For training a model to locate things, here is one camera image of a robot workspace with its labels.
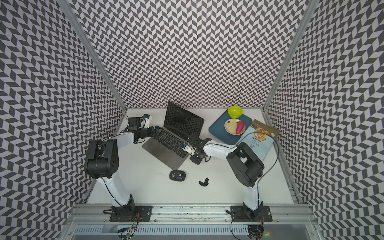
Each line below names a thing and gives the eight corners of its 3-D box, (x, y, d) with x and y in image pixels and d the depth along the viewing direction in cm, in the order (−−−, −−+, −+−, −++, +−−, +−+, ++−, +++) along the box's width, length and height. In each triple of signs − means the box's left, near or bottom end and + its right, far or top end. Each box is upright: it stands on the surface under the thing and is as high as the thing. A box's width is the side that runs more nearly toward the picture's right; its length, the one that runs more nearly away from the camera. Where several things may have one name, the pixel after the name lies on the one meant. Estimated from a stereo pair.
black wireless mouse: (169, 181, 85) (168, 179, 83) (170, 171, 88) (169, 170, 87) (185, 181, 85) (185, 179, 83) (186, 171, 88) (186, 170, 87)
